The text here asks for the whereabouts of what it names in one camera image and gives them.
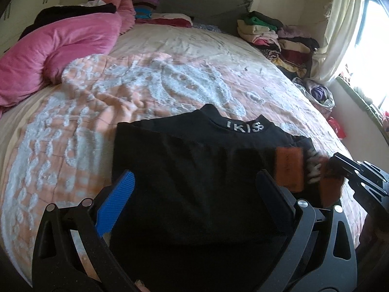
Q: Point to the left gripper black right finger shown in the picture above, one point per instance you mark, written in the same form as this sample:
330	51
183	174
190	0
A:
276	215

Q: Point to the floral basket with clothes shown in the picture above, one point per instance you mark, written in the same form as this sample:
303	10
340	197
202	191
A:
318	95

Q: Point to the black garment on comforter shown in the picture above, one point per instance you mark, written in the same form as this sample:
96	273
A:
57	13

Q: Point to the red white folded cloth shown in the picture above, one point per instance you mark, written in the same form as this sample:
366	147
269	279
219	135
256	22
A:
169	19

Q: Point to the cream wardrobe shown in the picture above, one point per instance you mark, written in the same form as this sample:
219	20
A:
18	15

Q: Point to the red plastic bag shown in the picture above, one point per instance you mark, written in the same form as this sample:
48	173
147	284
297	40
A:
337	128

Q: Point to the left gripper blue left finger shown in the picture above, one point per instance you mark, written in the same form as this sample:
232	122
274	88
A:
114	202

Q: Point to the cream curtain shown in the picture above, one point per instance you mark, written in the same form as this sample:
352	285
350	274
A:
345	16

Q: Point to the stack folded clothes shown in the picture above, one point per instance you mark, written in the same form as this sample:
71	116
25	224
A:
259	30
292	54

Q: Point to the pink comforter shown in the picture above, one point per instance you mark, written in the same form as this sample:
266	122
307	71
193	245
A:
40	57

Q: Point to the green window sill cover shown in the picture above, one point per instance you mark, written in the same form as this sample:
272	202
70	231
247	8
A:
379	119

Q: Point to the right stack folded clothes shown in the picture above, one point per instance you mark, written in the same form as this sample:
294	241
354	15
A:
292	54

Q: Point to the left stack folded clothes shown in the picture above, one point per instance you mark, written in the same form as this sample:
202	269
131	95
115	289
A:
259	30

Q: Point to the peach white quilted bedspread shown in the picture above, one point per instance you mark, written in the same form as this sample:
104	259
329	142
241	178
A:
57	144

